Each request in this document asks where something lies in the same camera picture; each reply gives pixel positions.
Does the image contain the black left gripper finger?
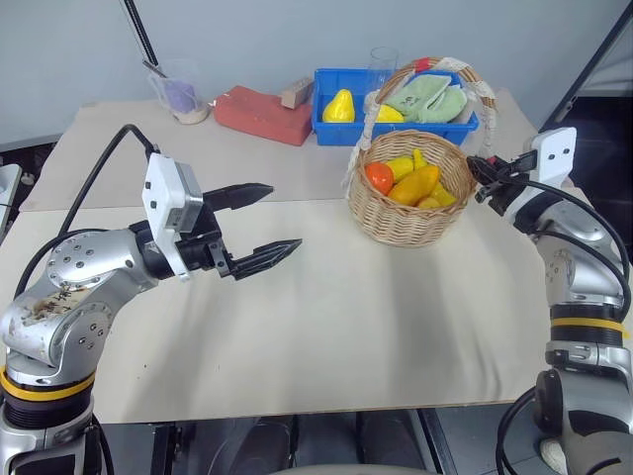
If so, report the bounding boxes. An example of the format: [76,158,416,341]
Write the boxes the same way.
[228,237,304,283]
[201,182,275,213]

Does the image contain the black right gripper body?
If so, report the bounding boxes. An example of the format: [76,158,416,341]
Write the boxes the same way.
[487,149,539,215]

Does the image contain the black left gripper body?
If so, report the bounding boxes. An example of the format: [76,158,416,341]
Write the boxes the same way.
[174,196,234,278]

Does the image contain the orange-yellow mango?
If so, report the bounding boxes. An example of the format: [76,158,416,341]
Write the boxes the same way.
[387,165,441,206]

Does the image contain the beige table cloth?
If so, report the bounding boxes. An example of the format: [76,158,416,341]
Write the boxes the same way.
[0,195,558,426]
[19,87,589,214]

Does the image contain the red brick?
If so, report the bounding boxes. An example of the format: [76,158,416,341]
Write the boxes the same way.
[213,84,315,147]

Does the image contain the green cloth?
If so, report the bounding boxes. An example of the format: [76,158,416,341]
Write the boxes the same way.
[384,73,469,125]

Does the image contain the orange tangerine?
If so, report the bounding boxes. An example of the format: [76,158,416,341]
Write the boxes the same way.
[365,161,396,193]

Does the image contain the yellow lemon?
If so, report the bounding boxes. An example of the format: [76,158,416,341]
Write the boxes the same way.
[368,103,407,125]

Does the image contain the blue plastic bin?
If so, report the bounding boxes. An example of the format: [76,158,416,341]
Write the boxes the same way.
[311,67,482,147]

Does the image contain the clear measuring cup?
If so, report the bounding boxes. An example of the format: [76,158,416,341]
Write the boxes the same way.
[146,58,213,126]

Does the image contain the large yellow pear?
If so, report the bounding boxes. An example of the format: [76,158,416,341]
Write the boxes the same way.
[321,88,357,124]

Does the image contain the clear drinking glass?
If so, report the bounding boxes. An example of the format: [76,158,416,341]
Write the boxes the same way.
[367,46,400,94]

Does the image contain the black rod with clip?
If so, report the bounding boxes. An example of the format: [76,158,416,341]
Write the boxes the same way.
[122,0,168,79]

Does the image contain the white device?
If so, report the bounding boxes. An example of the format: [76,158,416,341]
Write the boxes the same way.
[0,162,25,208]

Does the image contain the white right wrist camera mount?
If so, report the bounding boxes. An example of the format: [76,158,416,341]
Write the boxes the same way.
[530,127,579,189]

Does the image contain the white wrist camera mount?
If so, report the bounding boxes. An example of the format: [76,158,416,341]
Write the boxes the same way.
[140,152,205,285]
[530,127,579,189]

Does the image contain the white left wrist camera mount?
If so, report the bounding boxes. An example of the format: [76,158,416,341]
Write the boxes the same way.
[140,152,205,285]

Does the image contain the wicker basket with lace handle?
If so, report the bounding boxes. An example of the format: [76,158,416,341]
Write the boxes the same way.
[340,56,497,247]

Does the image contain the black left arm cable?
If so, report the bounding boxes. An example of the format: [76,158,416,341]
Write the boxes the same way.
[13,123,162,304]

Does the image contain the black metal frame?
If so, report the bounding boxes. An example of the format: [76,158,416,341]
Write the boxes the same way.
[537,0,633,131]

